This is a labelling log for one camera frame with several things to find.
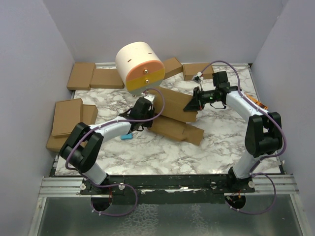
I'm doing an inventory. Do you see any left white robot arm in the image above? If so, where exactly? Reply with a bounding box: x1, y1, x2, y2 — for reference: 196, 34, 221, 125
59, 94, 155, 194

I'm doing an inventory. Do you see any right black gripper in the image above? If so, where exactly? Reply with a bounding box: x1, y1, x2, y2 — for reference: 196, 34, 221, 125
184, 86, 219, 111

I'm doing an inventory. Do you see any round pastel drawer cabinet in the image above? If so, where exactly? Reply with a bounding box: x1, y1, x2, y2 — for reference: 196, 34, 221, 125
115, 42, 165, 96

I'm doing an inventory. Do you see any small blue block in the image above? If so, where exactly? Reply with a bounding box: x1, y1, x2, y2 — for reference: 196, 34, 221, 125
120, 133, 133, 140

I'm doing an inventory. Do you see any orange paperback book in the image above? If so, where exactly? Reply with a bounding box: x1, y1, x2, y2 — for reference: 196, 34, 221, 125
246, 94, 268, 110

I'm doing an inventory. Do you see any cardboard box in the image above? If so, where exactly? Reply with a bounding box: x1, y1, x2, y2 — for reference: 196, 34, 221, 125
183, 62, 214, 81
46, 105, 98, 152
67, 62, 96, 90
163, 57, 183, 79
51, 98, 83, 137
90, 68, 124, 89
148, 87, 204, 146

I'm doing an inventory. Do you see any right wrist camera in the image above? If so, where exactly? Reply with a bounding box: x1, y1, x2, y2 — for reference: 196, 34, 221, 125
192, 72, 204, 90

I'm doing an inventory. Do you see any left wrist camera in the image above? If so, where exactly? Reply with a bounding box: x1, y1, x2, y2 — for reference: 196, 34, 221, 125
141, 92, 156, 104

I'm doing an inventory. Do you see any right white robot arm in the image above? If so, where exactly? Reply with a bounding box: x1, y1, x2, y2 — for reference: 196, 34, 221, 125
183, 71, 283, 192

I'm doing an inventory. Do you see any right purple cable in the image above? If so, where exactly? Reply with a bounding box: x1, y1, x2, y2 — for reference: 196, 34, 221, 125
200, 60, 287, 216

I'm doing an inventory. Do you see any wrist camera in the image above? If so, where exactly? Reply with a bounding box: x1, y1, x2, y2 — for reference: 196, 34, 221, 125
192, 72, 204, 90
141, 92, 156, 104

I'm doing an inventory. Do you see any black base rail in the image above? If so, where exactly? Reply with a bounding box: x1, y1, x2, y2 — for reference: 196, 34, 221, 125
80, 174, 254, 205

